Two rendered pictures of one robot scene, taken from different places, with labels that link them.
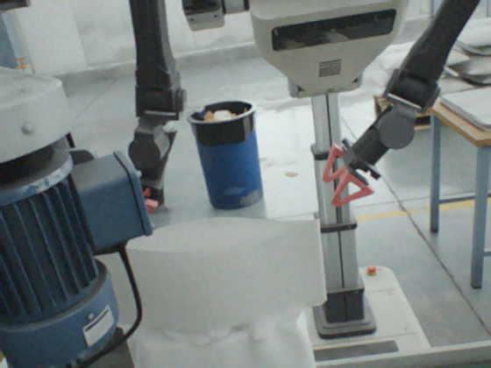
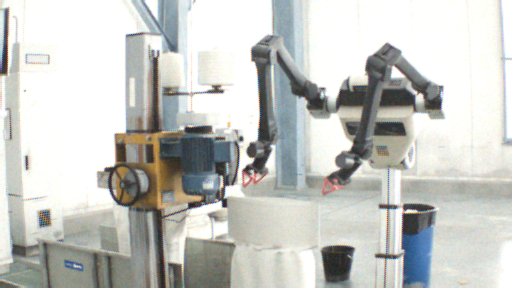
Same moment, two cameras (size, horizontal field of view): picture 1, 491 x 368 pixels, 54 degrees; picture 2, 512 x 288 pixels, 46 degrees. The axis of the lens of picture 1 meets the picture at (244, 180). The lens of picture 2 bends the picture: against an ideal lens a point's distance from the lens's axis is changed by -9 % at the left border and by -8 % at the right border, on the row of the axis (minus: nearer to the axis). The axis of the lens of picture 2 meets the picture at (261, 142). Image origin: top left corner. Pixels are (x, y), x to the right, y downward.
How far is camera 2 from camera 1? 2.13 m
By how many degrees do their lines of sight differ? 34
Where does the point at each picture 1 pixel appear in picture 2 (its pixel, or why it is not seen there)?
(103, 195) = (220, 145)
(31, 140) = (205, 122)
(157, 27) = (265, 107)
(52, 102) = (213, 116)
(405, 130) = (343, 160)
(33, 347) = (189, 182)
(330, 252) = (379, 272)
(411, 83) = (357, 145)
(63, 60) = not seen: hidden behind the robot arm
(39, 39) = (324, 139)
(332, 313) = not seen: outside the picture
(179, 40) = (456, 164)
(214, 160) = not seen: hidden behind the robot
